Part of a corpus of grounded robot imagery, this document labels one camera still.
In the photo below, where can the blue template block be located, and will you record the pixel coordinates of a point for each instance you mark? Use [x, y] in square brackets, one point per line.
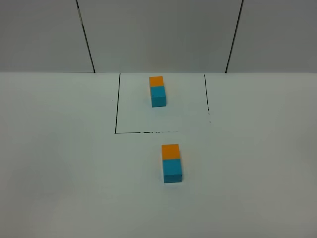
[158, 96]

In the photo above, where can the orange template block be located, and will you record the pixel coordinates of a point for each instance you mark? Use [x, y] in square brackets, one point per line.
[156, 81]

